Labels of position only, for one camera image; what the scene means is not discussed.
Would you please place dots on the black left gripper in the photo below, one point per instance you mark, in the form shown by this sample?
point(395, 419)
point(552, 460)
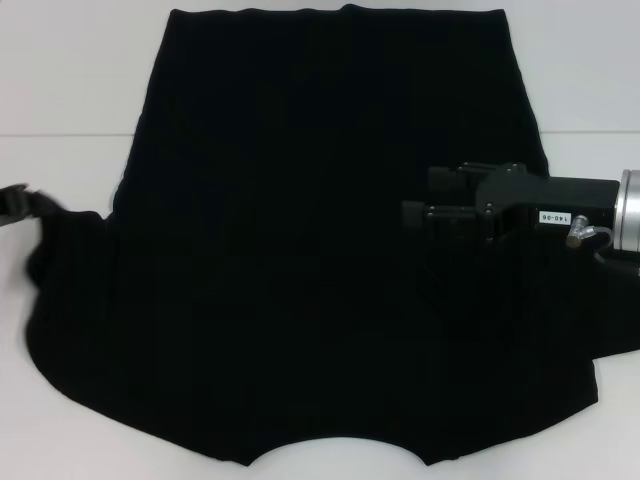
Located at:
point(12, 205)

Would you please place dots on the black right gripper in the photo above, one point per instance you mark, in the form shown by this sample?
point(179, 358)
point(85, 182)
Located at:
point(565, 200)

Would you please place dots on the black t-shirt with white print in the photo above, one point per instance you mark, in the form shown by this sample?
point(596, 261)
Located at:
point(300, 200)

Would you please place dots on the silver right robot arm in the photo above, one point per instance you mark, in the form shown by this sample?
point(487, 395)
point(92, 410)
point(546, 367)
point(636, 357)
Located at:
point(630, 210)

